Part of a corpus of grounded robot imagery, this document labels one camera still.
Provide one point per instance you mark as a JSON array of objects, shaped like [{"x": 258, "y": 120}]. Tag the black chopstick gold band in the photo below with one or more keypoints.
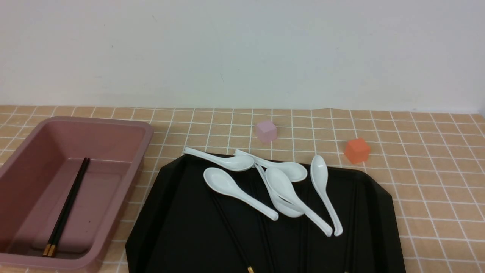
[{"x": 231, "y": 232}]

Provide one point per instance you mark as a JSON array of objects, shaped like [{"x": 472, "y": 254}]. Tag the pink cube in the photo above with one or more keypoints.
[{"x": 266, "y": 131}]

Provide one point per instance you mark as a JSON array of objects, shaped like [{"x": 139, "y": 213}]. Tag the white ceramic spoon top left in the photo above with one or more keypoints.
[{"x": 237, "y": 163}]

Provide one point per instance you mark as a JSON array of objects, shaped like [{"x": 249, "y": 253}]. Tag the white ceramic spoon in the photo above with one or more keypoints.
[
  {"x": 319, "y": 176},
  {"x": 281, "y": 205},
  {"x": 282, "y": 185},
  {"x": 237, "y": 163},
  {"x": 221, "y": 182},
  {"x": 296, "y": 172}
]

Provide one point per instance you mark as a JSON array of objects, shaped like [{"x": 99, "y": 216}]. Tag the white ceramic spoon lower left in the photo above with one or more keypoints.
[{"x": 221, "y": 182}]

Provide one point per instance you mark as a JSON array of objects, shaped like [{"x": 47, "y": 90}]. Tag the white ceramic spoon centre upper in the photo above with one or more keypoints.
[{"x": 282, "y": 185}]

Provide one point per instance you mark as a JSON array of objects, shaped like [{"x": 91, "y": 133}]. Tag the white ceramic spoon top middle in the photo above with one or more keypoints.
[{"x": 296, "y": 172}]

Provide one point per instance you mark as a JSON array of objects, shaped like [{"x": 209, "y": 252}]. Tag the white ceramic spoon centre lower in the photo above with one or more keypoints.
[{"x": 281, "y": 205}]

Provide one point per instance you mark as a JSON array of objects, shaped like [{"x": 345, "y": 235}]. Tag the white ceramic spoon right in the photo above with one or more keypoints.
[{"x": 319, "y": 176}]

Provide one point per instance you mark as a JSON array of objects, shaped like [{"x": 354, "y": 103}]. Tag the black plastic tray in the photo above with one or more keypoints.
[{"x": 179, "y": 230}]

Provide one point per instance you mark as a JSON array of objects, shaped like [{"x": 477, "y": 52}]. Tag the orange cube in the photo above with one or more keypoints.
[{"x": 357, "y": 150}]

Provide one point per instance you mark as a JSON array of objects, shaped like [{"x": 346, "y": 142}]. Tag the pink plastic bin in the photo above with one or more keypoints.
[{"x": 37, "y": 177}]

